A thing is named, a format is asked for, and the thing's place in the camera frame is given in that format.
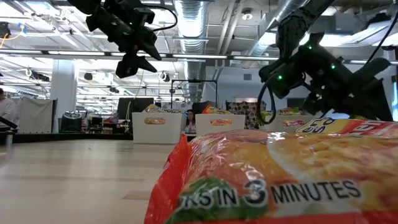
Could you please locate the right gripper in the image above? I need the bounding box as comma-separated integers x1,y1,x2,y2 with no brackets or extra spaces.
297,32,394,121

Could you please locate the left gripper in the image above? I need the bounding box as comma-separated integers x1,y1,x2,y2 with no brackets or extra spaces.
86,0,163,79

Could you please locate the orange chicken ramen packet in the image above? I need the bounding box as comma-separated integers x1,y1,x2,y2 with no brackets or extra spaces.
294,117,398,138
201,105,234,115
143,129,398,224

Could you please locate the black desk monitor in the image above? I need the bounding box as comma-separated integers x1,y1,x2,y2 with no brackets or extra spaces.
117,97,155,121

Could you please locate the long ceiling light strip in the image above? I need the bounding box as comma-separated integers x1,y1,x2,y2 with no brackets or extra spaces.
0,48,398,65

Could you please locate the white plastic bin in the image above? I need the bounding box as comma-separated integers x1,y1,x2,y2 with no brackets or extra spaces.
261,114,315,134
131,111,183,145
195,113,246,137

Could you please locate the person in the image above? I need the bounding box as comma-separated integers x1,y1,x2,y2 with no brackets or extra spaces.
185,109,197,134
0,88,17,128

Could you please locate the white pillar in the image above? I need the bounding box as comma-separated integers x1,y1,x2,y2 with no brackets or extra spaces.
49,58,78,126

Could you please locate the black round container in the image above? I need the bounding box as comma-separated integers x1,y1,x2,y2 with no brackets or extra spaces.
60,111,83,134

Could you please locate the dotted patterned fabric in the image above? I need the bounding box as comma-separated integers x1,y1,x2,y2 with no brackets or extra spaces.
226,100,267,130

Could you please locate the white fabric screen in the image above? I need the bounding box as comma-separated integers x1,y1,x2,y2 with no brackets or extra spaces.
18,96,54,134

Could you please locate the black curved bar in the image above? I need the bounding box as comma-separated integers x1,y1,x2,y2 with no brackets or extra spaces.
0,116,19,130

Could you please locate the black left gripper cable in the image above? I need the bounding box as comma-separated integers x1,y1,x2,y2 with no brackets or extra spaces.
141,3,179,32

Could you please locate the black rectangular frame stand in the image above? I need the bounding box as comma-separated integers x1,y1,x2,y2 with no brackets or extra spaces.
170,78,218,114

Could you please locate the silver spiral air duct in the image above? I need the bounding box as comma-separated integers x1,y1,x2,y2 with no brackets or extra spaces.
241,0,299,68
173,0,210,103

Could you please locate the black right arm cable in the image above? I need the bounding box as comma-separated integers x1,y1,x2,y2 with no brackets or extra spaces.
365,11,398,65

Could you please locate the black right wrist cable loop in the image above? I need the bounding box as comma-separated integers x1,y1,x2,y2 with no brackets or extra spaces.
255,81,278,126

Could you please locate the black table edge rail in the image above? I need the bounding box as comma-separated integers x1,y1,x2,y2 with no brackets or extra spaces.
12,133,134,144

